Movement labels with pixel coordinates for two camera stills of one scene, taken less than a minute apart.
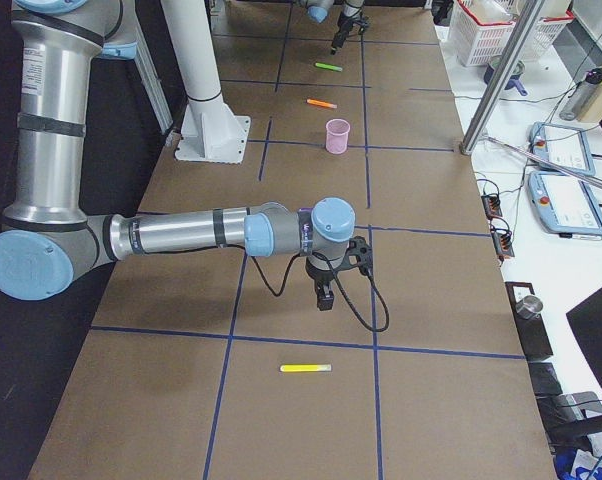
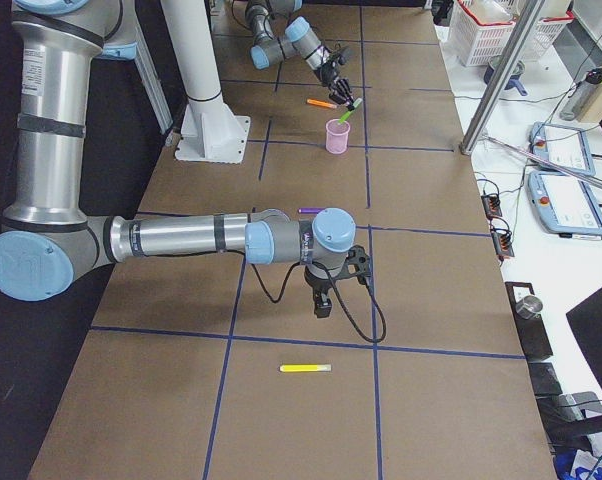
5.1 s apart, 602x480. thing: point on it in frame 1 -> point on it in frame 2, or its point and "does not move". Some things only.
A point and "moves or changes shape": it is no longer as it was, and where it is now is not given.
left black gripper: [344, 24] -> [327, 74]
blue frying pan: [517, 71] does not move
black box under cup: [533, 331] does not move
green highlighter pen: [326, 66] moves or changes shape
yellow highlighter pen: [306, 368] does not move
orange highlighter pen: [316, 102] does not move
